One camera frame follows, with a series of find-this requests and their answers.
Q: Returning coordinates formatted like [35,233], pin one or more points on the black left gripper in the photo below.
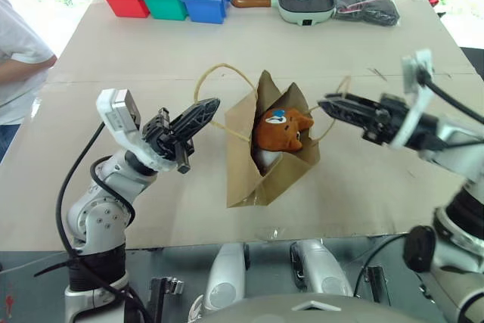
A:
[162,137]

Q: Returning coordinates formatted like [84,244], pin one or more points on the black metal table clamp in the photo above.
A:
[375,283]
[164,292]

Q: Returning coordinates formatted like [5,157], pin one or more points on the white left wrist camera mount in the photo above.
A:
[117,115]

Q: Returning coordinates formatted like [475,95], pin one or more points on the silver right robot leg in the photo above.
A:
[321,270]

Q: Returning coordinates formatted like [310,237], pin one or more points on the person in white shirt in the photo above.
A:
[19,58]

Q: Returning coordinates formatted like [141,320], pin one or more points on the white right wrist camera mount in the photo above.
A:
[412,103]

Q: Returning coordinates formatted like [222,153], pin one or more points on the mint green electric pan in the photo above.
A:
[306,9]

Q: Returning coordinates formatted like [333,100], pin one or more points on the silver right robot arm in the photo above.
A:
[453,247]

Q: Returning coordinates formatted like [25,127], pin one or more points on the grey robot torso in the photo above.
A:
[314,309]

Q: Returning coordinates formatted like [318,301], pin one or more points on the black item in plastic bag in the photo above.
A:
[365,5]

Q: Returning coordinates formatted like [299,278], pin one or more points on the brown paper bag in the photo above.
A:
[261,183]

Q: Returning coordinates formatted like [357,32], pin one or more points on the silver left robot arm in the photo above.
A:
[102,217]

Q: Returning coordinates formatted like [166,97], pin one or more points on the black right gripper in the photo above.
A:
[389,118]

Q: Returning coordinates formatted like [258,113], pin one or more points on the orange plush toy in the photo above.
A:
[276,132]

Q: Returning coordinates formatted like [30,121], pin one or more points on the brown cardboard table cover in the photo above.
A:
[151,58]

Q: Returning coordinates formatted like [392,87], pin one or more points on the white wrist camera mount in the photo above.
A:
[117,115]
[412,103]

